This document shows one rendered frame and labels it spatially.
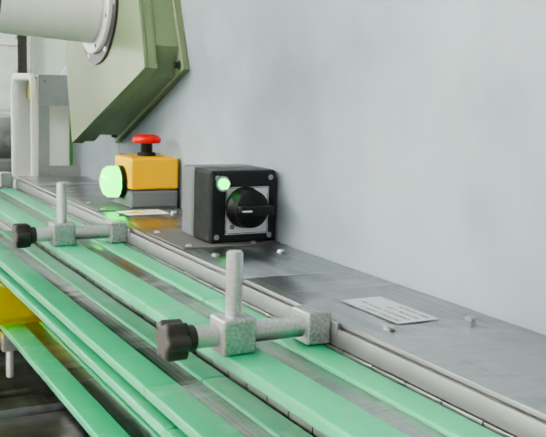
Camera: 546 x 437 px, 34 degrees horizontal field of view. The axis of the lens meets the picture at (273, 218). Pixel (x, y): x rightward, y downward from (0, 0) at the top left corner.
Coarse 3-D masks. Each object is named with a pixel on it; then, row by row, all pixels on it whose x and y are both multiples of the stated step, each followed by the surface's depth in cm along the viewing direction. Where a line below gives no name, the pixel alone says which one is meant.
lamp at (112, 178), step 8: (104, 168) 124; (112, 168) 123; (120, 168) 124; (104, 176) 123; (112, 176) 123; (120, 176) 123; (104, 184) 123; (112, 184) 123; (120, 184) 123; (104, 192) 124; (112, 192) 123; (120, 192) 124
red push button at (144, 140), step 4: (136, 136) 125; (140, 136) 124; (144, 136) 124; (148, 136) 124; (152, 136) 125; (156, 136) 125; (132, 140) 126; (136, 140) 124; (140, 140) 124; (144, 140) 124; (148, 140) 124; (152, 140) 124; (156, 140) 125; (160, 140) 126; (140, 144) 126; (144, 144) 125; (148, 144) 126; (152, 144) 126; (140, 148) 126; (144, 148) 126; (148, 148) 126; (152, 148) 126; (140, 152) 126; (144, 152) 126; (148, 152) 126; (152, 152) 126
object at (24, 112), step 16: (16, 80) 176; (32, 80) 163; (16, 96) 178; (32, 96) 163; (16, 112) 178; (32, 112) 163; (16, 128) 178; (32, 128) 164; (16, 144) 179; (32, 144) 164; (16, 160) 179; (32, 160) 165
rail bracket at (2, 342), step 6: (0, 336) 132; (6, 336) 132; (0, 342) 132; (6, 342) 132; (0, 348) 133; (6, 348) 132; (12, 348) 132; (6, 354) 133; (12, 354) 133; (6, 360) 133; (12, 360) 133; (6, 366) 133; (12, 366) 133; (6, 372) 133; (12, 372) 133
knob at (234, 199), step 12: (240, 192) 97; (252, 192) 97; (228, 204) 97; (240, 204) 96; (252, 204) 97; (264, 204) 97; (228, 216) 97; (240, 216) 96; (252, 216) 97; (264, 216) 98
